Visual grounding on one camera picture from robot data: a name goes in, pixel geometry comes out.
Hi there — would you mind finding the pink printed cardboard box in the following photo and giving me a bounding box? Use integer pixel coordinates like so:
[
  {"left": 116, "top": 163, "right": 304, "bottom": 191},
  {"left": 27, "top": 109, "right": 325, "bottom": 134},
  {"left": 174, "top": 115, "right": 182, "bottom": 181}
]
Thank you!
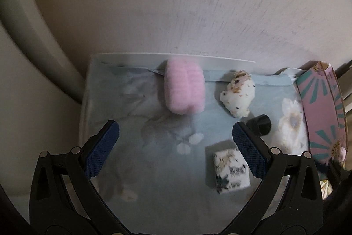
[{"left": 295, "top": 60, "right": 348, "bottom": 169}]

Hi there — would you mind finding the black cylindrical cap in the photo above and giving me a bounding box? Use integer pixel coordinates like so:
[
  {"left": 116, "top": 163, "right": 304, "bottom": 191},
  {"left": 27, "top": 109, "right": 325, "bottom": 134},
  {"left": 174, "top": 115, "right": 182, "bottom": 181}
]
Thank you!
[{"left": 246, "top": 114, "right": 273, "bottom": 138}]

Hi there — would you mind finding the pink fluffy hair roller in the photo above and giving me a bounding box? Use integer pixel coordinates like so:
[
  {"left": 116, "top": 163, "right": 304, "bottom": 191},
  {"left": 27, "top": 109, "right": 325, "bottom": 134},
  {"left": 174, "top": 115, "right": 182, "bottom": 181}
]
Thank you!
[{"left": 164, "top": 57, "right": 206, "bottom": 115}]

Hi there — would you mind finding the white brown-spotted plush toy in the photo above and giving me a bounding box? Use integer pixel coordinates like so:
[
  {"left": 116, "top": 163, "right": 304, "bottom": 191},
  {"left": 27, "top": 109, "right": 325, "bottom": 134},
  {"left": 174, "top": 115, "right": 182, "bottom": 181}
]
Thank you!
[{"left": 219, "top": 70, "right": 256, "bottom": 118}]

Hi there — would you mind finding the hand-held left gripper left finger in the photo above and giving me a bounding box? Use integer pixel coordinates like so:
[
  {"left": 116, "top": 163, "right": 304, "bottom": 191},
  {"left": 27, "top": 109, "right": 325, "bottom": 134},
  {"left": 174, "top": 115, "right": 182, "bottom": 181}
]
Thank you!
[{"left": 29, "top": 119, "right": 130, "bottom": 235}]

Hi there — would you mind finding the pale blue floral cloth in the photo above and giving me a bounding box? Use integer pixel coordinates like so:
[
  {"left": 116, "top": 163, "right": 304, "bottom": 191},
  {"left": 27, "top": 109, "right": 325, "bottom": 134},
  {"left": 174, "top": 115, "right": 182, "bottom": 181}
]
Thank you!
[{"left": 78, "top": 55, "right": 311, "bottom": 235}]

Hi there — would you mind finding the white printed tissue packet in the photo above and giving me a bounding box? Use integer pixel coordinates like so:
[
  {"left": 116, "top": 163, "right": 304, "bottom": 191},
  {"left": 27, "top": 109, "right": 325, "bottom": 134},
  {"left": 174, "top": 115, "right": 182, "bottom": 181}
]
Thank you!
[{"left": 213, "top": 147, "right": 251, "bottom": 192}]

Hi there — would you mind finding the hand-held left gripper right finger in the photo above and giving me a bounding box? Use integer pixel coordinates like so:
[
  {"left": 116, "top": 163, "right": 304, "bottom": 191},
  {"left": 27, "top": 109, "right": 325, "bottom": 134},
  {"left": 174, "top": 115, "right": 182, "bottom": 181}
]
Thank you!
[{"left": 223, "top": 122, "right": 323, "bottom": 235}]

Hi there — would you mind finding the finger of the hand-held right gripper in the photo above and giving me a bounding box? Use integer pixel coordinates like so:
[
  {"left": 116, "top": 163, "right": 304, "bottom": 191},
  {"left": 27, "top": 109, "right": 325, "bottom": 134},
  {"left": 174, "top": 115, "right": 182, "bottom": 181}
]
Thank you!
[{"left": 328, "top": 161, "right": 352, "bottom": 200}]

